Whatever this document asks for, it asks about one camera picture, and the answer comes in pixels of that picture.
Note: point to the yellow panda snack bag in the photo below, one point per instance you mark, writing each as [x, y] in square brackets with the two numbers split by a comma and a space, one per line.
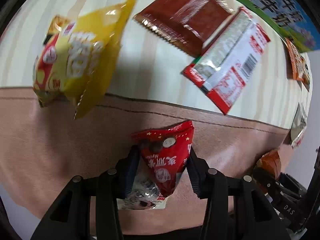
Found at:
[79, 57]

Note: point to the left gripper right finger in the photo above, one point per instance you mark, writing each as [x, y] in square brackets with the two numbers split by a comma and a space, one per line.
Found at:
[236, 208]

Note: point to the red star snack packet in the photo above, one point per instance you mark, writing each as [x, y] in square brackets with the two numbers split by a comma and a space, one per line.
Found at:
[166, 151]

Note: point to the red white long snack pack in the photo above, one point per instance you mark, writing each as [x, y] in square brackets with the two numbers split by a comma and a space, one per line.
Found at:
[224, 69]

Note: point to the orange snack packet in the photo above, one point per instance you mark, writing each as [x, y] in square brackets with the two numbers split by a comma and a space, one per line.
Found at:
[300, 70]

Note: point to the beige chocolate stick packet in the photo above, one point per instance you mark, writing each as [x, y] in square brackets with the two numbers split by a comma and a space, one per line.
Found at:
[271, 163]

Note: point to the cardboard box with printed sides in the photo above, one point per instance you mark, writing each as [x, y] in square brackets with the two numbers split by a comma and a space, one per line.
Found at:
[290, 19]

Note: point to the white grey snack packet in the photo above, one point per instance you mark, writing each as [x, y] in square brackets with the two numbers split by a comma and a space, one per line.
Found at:
[298, 127]

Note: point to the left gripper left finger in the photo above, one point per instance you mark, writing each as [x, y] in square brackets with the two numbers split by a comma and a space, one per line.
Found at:
[69, 215]

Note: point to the striped white blanket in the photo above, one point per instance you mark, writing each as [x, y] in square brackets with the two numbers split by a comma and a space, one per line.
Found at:
[150, 68]

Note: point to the brown square snack packet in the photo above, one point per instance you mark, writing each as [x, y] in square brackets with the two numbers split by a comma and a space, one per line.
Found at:
[186, 24]

